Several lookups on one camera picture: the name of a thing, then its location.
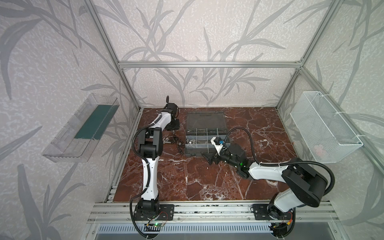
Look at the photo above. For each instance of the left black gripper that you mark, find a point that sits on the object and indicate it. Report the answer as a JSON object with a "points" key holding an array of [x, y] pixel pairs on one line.
{"points": [[173, 125]]}

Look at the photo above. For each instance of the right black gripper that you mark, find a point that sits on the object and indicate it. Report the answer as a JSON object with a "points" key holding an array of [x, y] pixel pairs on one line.
{"points": [[218, 156]]}

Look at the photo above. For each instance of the grey plastic compartment organizer box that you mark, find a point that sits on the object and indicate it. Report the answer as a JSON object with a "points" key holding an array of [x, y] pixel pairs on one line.
{"points": [[204, 125]]}

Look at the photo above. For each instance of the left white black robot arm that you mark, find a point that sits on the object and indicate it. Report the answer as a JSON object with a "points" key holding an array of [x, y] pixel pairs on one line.
{"points": [[148, 145]]}

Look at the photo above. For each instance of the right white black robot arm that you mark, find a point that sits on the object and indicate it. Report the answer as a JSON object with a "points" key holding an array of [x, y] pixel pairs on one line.
{"points": [[307, 181]]}

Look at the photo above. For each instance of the silver screws inside organizer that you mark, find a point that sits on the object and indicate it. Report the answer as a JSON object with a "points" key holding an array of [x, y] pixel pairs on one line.
{"points": [[193, 141]]}

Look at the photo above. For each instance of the green electronics board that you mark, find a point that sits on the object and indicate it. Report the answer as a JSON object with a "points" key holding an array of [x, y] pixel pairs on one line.
{"points": [[154, 227]]}

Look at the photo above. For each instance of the red object in basket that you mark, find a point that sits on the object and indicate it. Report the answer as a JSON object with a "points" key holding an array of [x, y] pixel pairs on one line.
{"points": [[320, 151]]}

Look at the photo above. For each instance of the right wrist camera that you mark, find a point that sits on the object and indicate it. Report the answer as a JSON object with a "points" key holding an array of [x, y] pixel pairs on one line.
{"points": [[219, 144]]}

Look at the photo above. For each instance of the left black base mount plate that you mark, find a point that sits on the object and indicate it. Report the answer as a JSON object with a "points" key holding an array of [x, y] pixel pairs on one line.
{"points": [[162, 212]]}

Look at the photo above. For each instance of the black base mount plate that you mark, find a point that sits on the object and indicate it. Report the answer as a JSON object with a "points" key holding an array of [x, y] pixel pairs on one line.
{"points": [[268, 213], [162, 212]]}

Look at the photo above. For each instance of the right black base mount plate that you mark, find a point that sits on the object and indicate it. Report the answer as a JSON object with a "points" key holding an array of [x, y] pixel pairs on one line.
{"points": [[268, 213]]}

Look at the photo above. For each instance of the clear plastic wall bin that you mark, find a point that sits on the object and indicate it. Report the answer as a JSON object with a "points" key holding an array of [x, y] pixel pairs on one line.
{"points": [[77, 140]]}

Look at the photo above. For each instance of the aluminium front rail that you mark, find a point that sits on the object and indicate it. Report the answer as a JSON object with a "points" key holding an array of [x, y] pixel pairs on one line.
{"points": [[211, 212]]}

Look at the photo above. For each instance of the white wire mesh basket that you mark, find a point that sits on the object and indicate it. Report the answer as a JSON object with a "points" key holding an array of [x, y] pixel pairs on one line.
{"points": [[321, 124]]}

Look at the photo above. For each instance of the aluminium cage frame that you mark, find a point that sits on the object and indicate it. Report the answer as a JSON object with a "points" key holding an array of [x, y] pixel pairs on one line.
{"points": [[344, 61]]}

